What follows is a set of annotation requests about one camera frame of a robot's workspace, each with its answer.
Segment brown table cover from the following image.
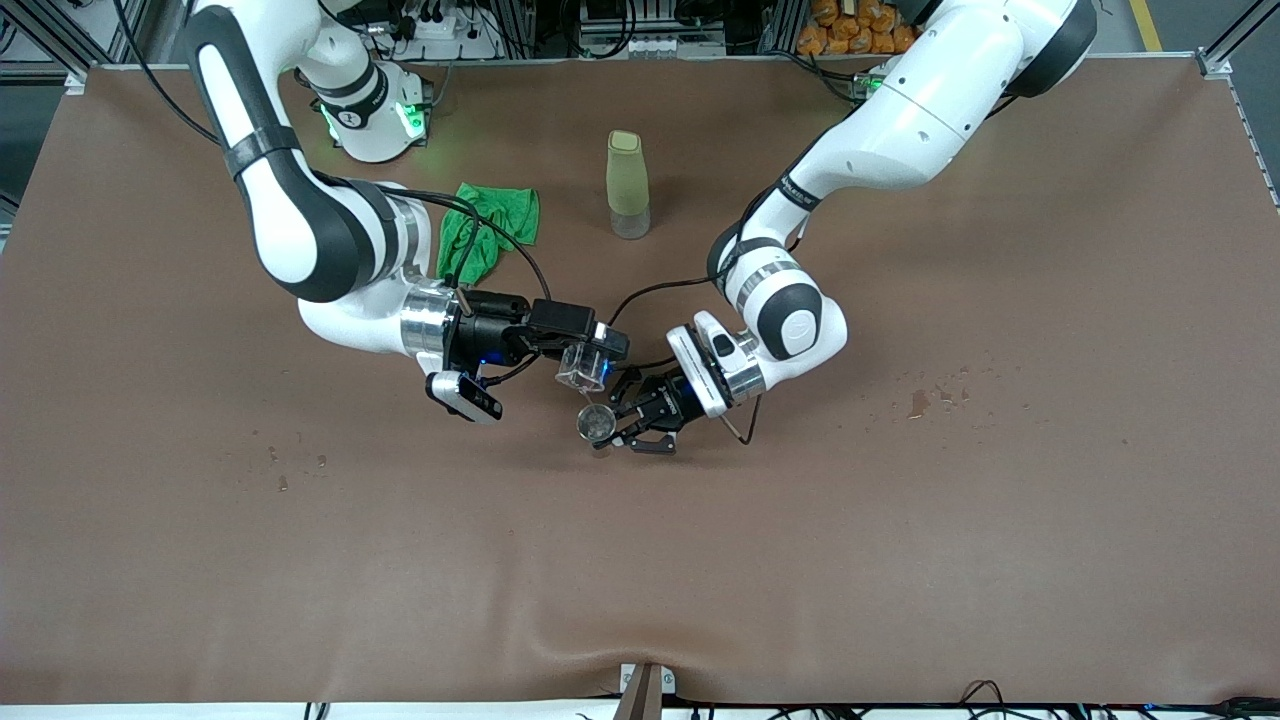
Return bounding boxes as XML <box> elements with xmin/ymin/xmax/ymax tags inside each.
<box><xmin>0</xmin><ymin>55</ymin><xmax>1280</xmax><ymax>706</ymax></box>

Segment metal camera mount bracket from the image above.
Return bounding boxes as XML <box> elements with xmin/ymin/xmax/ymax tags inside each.
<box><xmin>618</xmin><ymin>662</ymin><xmax>678</xmax><ymax>720</ymax></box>

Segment green cloth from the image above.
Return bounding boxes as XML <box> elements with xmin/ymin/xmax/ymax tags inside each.
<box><xmin>437</xmin><ymin>182</ymin><xmax>541</xmax><ymax>291</ymax></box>

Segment yellow-green tall bottle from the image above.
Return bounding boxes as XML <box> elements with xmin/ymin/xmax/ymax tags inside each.
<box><xmin>606</xmin><ymin>130</ymin><xmax>652</xmax><ymax>241</ymax></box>

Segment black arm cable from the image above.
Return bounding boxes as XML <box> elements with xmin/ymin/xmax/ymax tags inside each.
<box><xmin>110</xmin><ymin>0</ymin><xmax>553</xmax><ymax>389</ymax></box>
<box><xmin>603</xmin><ymin>230</ymin><xmax>801</xmax><ymax>446</ymax></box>

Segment orange snack packets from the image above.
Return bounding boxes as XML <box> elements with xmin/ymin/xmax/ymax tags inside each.
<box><xmin>797</xmin><ymin>0</ymin><xmax>919</xmax><ymax>56</ymax></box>

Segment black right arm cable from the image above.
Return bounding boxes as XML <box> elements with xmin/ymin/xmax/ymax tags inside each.
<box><xmin>110</xmin><ymin>0</ymin><xmax>553</xmax><ymax>389</ymax></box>

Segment aluminium frame post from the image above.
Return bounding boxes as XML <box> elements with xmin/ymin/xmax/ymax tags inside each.
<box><xmin>0</xmin><ymin>0</ymin><xmax>151</xmax><ymax>79</ymax></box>
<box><xmin>1195</xmin><ymin>0</ymin><xmax>1280</xmax><ymax>81</ymax></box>

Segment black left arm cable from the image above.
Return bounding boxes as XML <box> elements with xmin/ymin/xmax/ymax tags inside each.
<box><xmin>603</xmin><ymin>230</ymin><xmax>801</xmax><ymax>446</ymax></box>

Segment white power strip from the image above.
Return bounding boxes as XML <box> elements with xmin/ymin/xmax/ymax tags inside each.
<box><xmin>385</xmin><ymin>8</ymin><xmax>481</xmax><ymax>46</ymax></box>

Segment clear measuring cup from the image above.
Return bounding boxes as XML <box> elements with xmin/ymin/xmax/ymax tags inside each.
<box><xmin>555</xmin><ymin>343</ymin><xmax>612</xmax><ymax>394</ymax></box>

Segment black floor cables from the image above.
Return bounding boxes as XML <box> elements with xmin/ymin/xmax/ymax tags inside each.
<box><xmin>955</xmin><ymin>680</ymin><xmax>1280</xmax><ymax>720</ymax></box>

